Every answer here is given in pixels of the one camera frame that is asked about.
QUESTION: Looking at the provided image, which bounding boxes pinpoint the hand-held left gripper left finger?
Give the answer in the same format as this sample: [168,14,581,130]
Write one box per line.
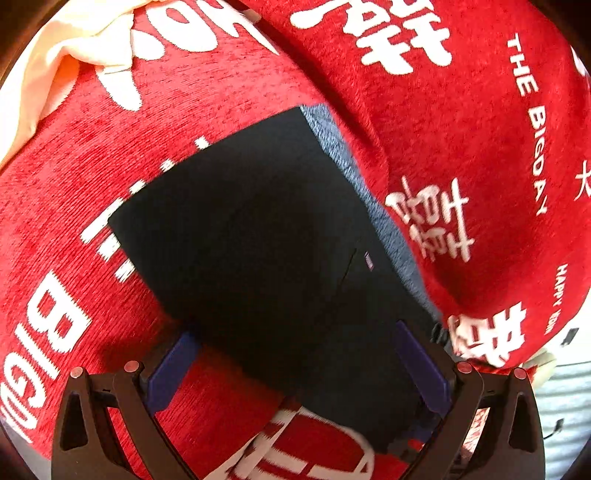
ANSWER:
[52,330,199,480]

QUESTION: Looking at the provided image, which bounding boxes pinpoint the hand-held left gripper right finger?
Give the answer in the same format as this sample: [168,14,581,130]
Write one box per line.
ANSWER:
[394,320,543,480]

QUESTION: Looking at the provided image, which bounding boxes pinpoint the black pants with blue stripe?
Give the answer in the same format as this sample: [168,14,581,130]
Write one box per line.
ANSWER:
[107,104,448,455]

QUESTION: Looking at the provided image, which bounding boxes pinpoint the red printed blanket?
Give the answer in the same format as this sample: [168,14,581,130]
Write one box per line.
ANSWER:
[0,0,591,480]

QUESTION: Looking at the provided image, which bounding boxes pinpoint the cream white cloth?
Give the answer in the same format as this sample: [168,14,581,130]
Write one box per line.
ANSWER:
[0,0,167,167]

